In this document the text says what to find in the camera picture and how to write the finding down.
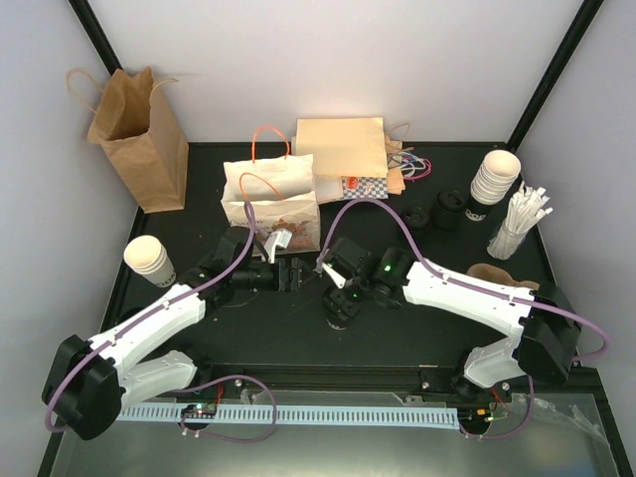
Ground white printed paper bag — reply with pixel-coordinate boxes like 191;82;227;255
221;125;321;252

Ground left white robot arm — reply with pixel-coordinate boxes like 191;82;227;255
42;227;301;440

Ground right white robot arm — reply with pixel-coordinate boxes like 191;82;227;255
316;238;581;400

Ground flat white paper bag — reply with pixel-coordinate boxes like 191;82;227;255
315;176;344;204

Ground black lid stack left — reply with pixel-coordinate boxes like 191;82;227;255
401;207;429;235

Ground black lid stack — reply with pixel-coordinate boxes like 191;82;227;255
430;191;467;231
401;207;429;235

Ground blue checkered paper bag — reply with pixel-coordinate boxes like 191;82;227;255
342;177;389;200

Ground flat tan paper bag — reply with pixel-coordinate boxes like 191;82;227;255
296;117;388;178

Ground black lid stack right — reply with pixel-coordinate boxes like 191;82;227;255
430;191;467;231

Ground stack of pulp carriers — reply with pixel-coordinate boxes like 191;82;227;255
466;263;540;290

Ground left paper cup stack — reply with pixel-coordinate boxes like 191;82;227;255
123;236;176;288

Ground paper cup stack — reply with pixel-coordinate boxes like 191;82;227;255
123;236;176;288
465;150;522;222

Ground left circuit board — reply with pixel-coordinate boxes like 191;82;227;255
181;403;217;419

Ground circuit board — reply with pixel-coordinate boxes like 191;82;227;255
457;407;510;424
181;403;217;419

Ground right circuit board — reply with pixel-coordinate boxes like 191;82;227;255
457;407;510;424

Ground right paper cup stack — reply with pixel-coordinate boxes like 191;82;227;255
465;150;522;222

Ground cup of wrapped straws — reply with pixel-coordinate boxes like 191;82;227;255
487;182;553;260

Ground standing brown paper bag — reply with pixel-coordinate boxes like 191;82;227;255
66;67;189;214

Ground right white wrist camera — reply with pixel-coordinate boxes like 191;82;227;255
315;260;347;289

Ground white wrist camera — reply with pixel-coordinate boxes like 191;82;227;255
315;260;347;289
263;229;292;264

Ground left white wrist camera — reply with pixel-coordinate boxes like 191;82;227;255
263;229;292;264

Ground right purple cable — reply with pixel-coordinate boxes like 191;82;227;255
317;198;612;360

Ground purple cable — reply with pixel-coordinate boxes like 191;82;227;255
317;198;612;360
44;201;257;433

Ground black front rail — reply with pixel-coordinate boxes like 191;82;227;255
198;364;467;395

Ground light blue cable duct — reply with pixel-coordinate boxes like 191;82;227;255
117;402;459;430

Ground flat brown handled bag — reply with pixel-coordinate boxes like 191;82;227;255
385;122;432;195

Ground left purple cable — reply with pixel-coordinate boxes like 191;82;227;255
44;201;257;433

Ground left black frame post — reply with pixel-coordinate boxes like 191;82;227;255
69;0;122;76

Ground black frame post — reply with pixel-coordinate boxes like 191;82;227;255
506;0;604;152
69;0;122;76

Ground right black frame post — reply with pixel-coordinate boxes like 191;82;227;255
506;0;604;152

